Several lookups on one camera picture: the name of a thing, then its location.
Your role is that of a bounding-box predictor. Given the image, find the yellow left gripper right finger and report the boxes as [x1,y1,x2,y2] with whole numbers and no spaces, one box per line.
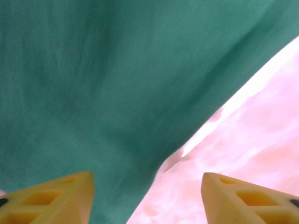
[201,172,299,224]

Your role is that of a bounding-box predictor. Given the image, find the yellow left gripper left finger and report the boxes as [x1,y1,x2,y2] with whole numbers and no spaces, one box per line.
[0,171,95,224]

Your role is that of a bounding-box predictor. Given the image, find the green long pants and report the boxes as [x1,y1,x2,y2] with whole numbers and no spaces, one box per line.
[0,0,299,224]

